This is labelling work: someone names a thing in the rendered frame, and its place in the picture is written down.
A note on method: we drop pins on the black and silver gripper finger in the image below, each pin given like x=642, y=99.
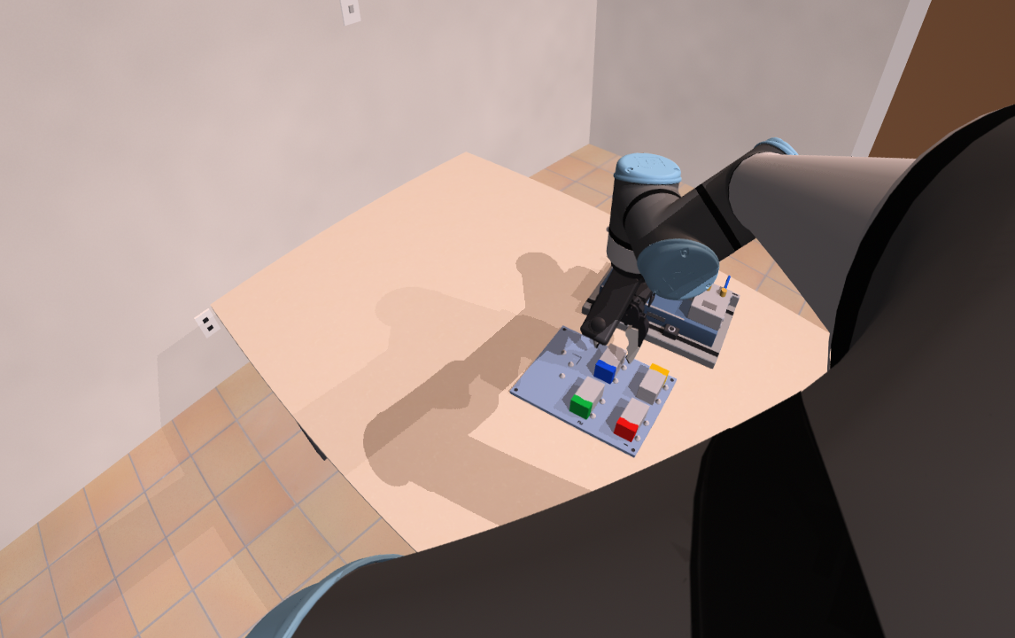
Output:
x=595, y=343
x=636, y=334

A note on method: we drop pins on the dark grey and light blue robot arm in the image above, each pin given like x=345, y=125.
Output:
x=878, y=502

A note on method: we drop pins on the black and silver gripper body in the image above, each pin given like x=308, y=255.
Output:
x=641, y=296

